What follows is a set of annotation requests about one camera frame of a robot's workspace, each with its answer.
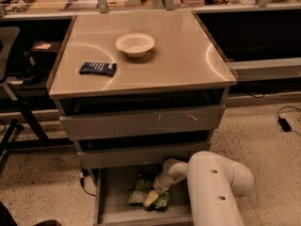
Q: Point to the dark blue snack bar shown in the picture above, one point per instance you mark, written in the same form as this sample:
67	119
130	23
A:
99	68

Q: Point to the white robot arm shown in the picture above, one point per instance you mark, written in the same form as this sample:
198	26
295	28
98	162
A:
213	183

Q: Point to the green rice chip bag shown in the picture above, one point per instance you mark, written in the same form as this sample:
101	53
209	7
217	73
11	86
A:
140	189

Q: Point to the grey drawer cabinet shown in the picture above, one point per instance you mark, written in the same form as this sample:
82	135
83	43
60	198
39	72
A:
183	69

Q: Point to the middle drawer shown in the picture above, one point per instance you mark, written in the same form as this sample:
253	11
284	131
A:
92	156

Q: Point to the open bottom drawer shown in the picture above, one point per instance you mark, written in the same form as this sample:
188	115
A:
112	209

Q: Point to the top drawer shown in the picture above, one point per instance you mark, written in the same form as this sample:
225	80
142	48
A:
142	122

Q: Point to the black box under desk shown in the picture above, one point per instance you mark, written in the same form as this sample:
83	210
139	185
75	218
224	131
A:
45	52

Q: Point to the black power adapter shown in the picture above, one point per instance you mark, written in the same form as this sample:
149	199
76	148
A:
284	125

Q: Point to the white bowl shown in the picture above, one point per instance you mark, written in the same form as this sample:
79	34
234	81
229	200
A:
135	44

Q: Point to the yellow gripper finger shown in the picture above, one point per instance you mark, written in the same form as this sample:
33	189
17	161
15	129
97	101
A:
152	197

